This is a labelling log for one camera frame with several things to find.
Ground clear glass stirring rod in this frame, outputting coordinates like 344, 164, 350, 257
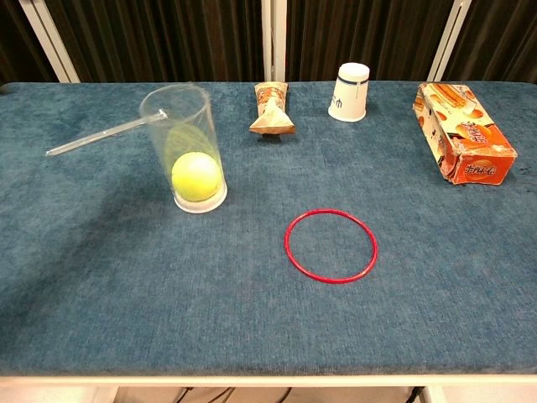
45, 109, 168, 158

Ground white frame post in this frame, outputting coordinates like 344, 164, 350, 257
18, 0, 81, 84
260, 0, 288, 83
426, 0, 474, 83

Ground brown snack wrapper packet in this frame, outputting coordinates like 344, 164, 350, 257
248, 81, 296, 137

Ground white paper cup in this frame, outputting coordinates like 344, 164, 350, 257
327, 62, 371, 123

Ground red ring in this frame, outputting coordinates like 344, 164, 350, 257
284, 208, 379, 285

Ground black cable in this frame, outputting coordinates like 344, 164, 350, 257
167, 386, 295, 403

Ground yellow tennis ball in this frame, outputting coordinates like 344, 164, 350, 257
170, 151, 222, 202

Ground blue table cloth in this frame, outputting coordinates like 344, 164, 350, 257
0, 81, 537, 376

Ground orange cardboard snack box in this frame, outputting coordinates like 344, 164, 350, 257
412, 81, 519, 186

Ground clear plastic cylinder container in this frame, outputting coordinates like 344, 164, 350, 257
138, 84, 228, 215

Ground dark pleated curtain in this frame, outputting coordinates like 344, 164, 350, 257
0, 0, 537, 85

